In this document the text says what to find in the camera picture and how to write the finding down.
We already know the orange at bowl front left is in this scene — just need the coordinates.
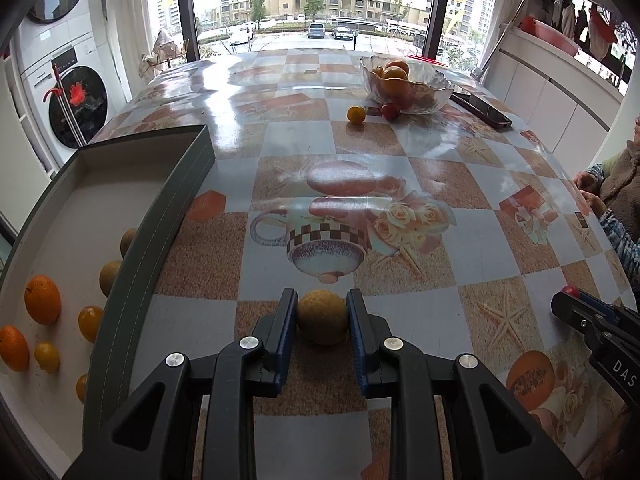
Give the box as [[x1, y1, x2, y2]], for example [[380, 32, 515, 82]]
[[382, 73, 410, 98]]

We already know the yellow orange persimmon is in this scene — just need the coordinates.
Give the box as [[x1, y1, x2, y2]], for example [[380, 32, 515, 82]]
[[77, 306, 103, 344], [75, 374, 88, 403]]

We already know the orange on top in bowl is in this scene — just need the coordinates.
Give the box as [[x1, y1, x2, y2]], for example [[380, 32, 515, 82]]
[[383, 60, 409, 78]]

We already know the white washing machine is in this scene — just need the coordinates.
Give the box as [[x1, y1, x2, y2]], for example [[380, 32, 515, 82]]
[[21, 34, 126, 168]]

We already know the red plastic basin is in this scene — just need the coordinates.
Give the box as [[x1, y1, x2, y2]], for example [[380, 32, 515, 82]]
[[520, 16, 579, 58]]

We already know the small red tomato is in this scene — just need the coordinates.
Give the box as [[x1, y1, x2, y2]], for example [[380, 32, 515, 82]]
[[562, 285, 580, 298]]

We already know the clear glass fruit bowl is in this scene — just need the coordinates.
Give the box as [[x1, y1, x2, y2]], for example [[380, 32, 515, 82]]
[[359, 55, 454, 115]]

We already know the brown fruit in tray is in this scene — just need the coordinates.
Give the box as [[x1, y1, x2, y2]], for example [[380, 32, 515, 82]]
[[119, 228, 137, 257]]

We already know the brown round kiwi fruit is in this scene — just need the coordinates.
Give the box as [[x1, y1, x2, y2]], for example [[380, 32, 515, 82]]
[[297, 289, 348, 346]]

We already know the small yellow fruit in tray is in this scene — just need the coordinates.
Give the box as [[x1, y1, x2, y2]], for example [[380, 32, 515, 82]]
[[34, 341, 61, 374]]

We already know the white upper dryer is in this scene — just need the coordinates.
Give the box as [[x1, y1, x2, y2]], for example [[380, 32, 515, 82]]
[[12, 0, 106, 72]]

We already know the large orange fruit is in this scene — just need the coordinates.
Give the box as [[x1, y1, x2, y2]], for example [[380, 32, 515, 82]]
[[24, 274, 62, 326]]

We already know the small orange tomato beside bowl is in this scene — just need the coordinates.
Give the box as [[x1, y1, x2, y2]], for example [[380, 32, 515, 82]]
[[346, 105, 367, 125]]

